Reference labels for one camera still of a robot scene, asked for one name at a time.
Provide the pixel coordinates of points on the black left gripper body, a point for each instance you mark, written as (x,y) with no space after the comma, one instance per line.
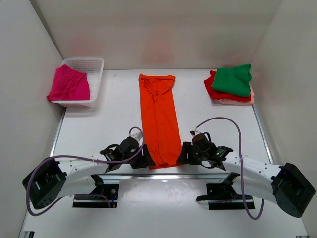
(128,155)

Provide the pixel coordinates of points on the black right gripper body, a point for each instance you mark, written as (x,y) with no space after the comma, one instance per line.
(199,155)

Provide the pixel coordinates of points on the orange t-shirt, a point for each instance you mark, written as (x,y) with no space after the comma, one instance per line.
(159,120)

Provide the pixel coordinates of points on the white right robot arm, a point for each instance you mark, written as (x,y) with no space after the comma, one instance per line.
(283,185)

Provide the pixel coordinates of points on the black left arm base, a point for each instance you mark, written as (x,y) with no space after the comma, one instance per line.
(104,195)

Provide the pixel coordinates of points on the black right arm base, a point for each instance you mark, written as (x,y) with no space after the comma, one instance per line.
(222,196)

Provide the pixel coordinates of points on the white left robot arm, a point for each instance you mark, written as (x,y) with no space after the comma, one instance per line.
(59,176)

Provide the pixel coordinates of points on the pink folded t-shirt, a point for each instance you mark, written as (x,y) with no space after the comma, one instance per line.
(237,100)

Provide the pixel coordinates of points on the red folded t-shirt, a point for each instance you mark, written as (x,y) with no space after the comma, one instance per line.
(213,94)

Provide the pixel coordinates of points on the green folded t-shirt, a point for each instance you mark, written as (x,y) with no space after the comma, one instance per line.
(234,81)

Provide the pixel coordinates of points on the white plastic basket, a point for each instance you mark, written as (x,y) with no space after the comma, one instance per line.
(93,68)

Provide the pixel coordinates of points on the magenta t-shirt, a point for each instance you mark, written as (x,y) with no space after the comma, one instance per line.
(69,85)

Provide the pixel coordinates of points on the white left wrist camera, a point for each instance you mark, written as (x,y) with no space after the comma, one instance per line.
(137,136)

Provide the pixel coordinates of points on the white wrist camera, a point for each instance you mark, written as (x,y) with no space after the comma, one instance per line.
(194,132)
(137,136)

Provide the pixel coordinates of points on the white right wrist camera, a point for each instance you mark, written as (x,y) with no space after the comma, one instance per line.
(194,132)

